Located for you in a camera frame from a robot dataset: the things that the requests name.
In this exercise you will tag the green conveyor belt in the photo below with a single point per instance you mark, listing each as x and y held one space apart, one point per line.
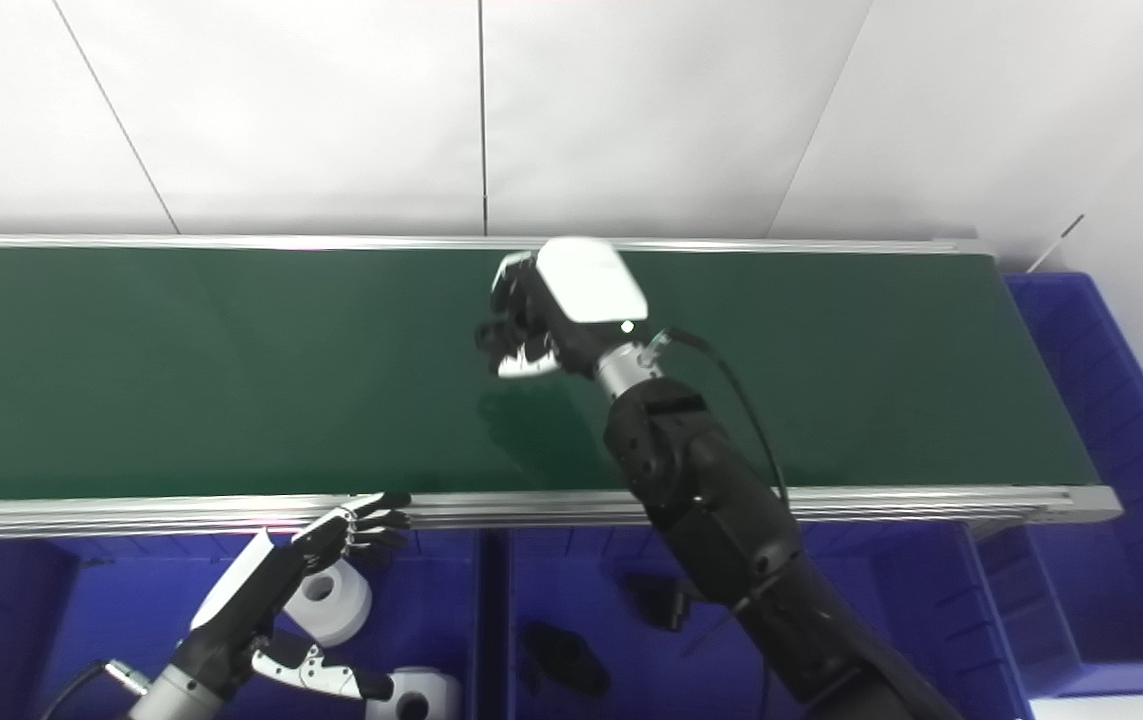
881 502
231 370

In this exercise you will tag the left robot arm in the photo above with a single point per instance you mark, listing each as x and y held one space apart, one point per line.
171 695

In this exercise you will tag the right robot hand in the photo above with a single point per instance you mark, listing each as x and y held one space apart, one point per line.
586 290

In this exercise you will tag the white cylindrical part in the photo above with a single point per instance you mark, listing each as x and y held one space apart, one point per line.
431 690
336 605

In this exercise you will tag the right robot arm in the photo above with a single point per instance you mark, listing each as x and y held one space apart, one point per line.
721 520

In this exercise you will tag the black flanged part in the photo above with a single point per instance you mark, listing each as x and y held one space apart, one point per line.
566 660
656 600
503 340

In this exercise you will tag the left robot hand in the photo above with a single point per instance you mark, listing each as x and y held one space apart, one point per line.
241 600

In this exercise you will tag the blue plastic bin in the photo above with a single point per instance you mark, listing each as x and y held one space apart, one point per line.
911 600
1131 480
81 600

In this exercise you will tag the thin dark rod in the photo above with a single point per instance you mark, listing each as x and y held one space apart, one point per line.
1056 242

